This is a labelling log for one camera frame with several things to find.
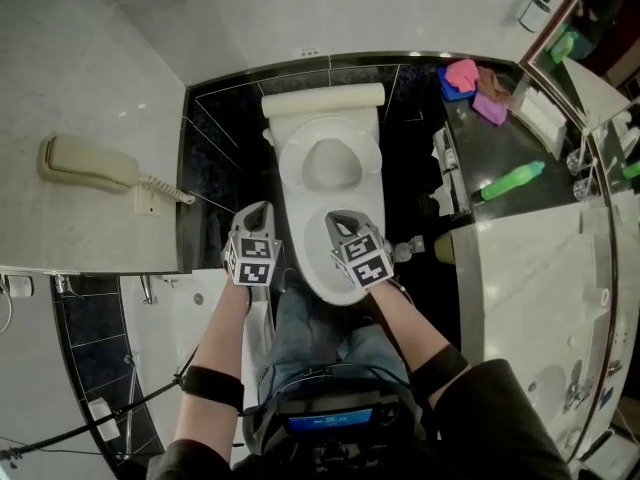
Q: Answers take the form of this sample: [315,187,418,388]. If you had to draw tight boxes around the person's left forearm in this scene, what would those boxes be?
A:
[169,281,254,464]

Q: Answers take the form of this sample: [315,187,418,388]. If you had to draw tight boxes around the white toilet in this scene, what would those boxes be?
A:
[260,81,387,307]

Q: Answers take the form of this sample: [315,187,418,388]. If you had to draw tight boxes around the green plastic bottle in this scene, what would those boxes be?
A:
[479,160,546,202]

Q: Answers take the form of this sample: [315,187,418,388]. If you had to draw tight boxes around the blue cloth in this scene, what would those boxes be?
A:
[438,66,474,102]

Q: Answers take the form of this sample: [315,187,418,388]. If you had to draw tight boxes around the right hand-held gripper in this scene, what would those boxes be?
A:
[324,210,399,290]

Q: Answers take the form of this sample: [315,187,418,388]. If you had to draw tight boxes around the pink cloth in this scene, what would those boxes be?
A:
[444,58,480,92]

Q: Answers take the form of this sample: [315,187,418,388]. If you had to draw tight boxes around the chrome toilet paper holder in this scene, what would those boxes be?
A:
[430,122,475,218]

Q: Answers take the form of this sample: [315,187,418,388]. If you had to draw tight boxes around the person's legs in jeans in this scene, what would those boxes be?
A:
[257,287,414,409]

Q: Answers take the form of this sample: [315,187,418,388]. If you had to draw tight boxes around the chrome sink faucet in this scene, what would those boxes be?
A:
[562,360,594,414]

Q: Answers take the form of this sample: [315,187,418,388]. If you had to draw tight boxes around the chrome tub faucet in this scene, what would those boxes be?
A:
[138,273,180,305]

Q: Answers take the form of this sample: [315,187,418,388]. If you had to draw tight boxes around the person's right forearm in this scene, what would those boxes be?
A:
[367,283,474,412]

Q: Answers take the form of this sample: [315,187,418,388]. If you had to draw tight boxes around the brown cloth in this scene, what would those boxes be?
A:
[477,66,516,104]

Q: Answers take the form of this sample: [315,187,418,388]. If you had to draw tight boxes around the small metal floor valve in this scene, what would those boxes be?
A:
[394,235,426,262]

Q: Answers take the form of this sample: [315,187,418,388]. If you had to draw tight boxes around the white bathtub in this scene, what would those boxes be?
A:
[119,267,276,449]

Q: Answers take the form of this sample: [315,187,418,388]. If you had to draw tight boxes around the black armband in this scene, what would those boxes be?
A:
[407,342,472,400]
[180,365,246,412]

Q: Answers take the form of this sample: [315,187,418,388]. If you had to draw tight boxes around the white sink basin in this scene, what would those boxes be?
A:
[519,362,576,449]

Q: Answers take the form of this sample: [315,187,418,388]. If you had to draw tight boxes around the black and white vanity counter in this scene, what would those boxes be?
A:
[434,56,631,464]

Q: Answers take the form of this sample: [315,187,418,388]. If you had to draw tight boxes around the purple cloth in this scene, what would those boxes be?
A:
[472,90,507,125]

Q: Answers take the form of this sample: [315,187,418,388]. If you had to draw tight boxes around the wall soap dispenser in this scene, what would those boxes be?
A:
[517,0,554,33]

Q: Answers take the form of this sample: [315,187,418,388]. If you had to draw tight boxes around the chest device with blue screen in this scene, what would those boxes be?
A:
[277,390,401,439]

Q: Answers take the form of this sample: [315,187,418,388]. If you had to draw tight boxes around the black stand pole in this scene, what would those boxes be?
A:
[0,367,187,464]

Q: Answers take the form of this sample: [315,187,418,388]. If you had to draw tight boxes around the beige wall telephone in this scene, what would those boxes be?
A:
[35,133,197,205]

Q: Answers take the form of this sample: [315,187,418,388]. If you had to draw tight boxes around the yellow green waste bin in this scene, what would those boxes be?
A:
[433,230,459,268]

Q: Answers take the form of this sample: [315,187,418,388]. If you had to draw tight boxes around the person's shirt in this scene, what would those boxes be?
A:
[144,357,574,480]

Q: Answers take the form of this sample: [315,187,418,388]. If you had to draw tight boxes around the clear glass cup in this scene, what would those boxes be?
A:
[566,146,596,175]
[572,177,601,202]

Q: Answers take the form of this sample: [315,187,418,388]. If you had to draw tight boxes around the wood framed wall mirror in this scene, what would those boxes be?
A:
[519,0,640,480]

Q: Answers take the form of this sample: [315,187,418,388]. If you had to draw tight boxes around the beige phone wall plate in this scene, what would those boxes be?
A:
[133,183,162,217]

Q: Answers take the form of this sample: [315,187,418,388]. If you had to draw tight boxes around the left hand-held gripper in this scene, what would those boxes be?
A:
[222,201,285,288]

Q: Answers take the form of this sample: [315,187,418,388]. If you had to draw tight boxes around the white amenity tray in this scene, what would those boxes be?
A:
[514,80,569,142]

